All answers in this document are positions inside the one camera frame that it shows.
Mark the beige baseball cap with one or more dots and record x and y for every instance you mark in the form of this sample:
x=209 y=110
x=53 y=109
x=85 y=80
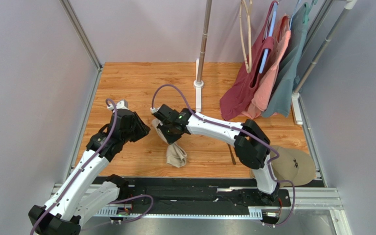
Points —
x=293 y=166

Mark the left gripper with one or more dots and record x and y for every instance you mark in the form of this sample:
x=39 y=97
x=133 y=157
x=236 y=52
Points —
x=142 y=129

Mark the left aluminium corner post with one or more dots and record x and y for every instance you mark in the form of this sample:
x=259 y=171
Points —
x=73 y=17

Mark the aluminium corner post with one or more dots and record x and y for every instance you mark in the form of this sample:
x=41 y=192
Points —
x=314 y=27
x=73 y=17

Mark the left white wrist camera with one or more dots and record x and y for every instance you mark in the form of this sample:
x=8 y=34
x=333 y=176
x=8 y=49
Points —
x=122 y=104

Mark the right rack pole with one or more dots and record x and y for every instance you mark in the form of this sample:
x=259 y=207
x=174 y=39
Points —
x=347 y=8

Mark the beige cloth napkin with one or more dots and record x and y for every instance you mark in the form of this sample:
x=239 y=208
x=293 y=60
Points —
x=176 y=156

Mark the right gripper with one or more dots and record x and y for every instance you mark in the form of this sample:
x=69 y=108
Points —
x=170 y=132

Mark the beige wooden hanger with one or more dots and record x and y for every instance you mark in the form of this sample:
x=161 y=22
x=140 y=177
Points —
x=245 y=9

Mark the pink shirt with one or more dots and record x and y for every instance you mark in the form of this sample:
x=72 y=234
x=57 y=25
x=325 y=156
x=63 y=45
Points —
x=260 y=101

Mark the teal shirt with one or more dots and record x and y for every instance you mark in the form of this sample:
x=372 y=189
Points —
x=280 y=100

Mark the left rack pole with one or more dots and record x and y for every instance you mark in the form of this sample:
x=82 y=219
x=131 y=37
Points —
x=199 y=81

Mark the right aluminium corner post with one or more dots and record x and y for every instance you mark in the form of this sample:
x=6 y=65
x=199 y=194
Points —
x=314 y=27

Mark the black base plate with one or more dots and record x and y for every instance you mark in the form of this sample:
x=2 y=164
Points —
x=210 y=196

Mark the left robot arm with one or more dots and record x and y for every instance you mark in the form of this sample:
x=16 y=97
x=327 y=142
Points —
x=87 y=169

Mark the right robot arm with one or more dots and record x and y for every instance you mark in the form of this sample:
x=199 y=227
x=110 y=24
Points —
x=251 y=145

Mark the blue hanger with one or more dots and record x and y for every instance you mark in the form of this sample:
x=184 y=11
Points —
x=268 y=34

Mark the maroon tank top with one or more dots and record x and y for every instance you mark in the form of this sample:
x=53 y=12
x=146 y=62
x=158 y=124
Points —
x=239 y=96

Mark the rack pole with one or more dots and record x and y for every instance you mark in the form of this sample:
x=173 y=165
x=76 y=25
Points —
x=199 y=81
x=347 y=8

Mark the right white rack foot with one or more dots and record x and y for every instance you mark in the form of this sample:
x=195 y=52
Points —
x=296 y=108

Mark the aluminium frame rail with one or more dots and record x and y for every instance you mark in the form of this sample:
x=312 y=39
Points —
x=131 y=198

